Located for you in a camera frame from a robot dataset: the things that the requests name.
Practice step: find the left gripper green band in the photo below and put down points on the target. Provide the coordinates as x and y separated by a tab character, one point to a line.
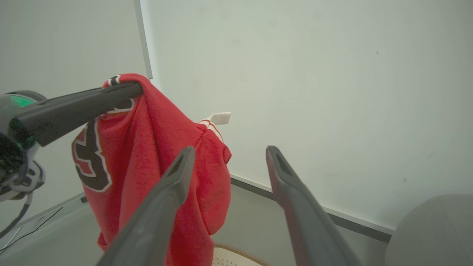
11	162

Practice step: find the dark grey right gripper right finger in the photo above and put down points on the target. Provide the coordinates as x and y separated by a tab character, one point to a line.
306	225

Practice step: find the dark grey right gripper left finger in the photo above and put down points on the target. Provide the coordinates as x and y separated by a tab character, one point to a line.
155	218

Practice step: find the red basketball jersey white trim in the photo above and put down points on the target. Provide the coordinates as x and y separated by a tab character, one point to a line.
147	147

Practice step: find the cream perforated laundry basket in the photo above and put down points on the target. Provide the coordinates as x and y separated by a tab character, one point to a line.
229	259

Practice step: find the white and black baseboard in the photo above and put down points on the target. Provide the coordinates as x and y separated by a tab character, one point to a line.
351	221

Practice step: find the grey fabric sofa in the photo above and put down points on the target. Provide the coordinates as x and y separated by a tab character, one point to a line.
436	232

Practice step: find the white wall corner trim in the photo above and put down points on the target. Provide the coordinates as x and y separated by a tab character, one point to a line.
144	37

